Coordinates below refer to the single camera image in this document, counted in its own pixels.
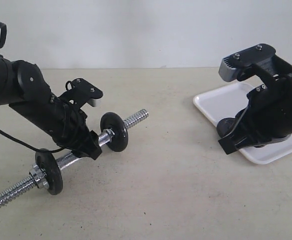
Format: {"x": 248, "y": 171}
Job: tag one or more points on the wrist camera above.
{"x": 82, "y": 92}
{"x": 239, "y": 65}

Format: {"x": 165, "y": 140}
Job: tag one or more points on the white rectangular tray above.
{"x": 227, "y": 101}

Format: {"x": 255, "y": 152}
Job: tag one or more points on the chrome spin-lock collar nut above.
{"x": 39, "y": 176}

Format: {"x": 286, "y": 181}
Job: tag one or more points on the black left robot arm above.
{"x": 23, "y": 89}

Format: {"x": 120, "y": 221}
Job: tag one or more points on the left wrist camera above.
{"x": 82, "y": 92}

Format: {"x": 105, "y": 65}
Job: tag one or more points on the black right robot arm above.
{"x": 267, "y": 118}

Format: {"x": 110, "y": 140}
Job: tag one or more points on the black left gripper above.
{"x": 74, "y": 130}

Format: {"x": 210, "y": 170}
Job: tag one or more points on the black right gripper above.
{"x": 268, "y": 115}

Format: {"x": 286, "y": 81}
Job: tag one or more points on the black weight plate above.
{"x": 235, "y": 135}

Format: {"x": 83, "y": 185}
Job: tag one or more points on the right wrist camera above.
{"x": 239, "y": 65}

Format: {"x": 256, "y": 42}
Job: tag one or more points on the black plate bar end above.
{"x": 114, "y": 122}

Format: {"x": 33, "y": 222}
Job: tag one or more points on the chrome dumbbell bar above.
{"x": 65, "y": 161}

